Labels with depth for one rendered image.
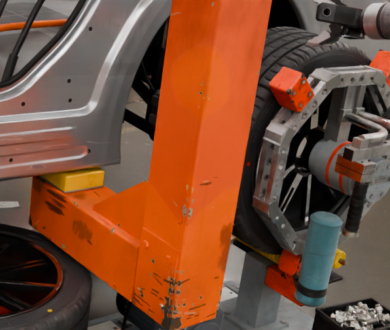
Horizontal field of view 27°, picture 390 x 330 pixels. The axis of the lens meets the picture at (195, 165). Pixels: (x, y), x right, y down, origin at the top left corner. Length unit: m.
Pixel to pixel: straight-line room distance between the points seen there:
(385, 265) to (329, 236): 1.68
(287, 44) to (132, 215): 0.67
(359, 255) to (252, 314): 1.37
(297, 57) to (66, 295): 0.88
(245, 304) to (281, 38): 0.87
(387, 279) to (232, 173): 1.95
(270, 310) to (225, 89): 1.06
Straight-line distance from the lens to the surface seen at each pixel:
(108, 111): 2.31
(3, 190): 4.10
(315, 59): 2.29
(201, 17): 1.80
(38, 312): 2.09
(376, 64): 2.47
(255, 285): 2.63
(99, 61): 2.28
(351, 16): 2.13
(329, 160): 2.32
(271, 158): 2.22
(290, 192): 2.45
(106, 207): 2.18
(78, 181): 2.34
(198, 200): 1.89
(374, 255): 4.01
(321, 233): 2.26
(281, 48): 2.33
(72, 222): 2.29
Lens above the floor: 1.57
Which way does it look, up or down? 19 degrees down
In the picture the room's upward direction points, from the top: 9 degrees clockwise
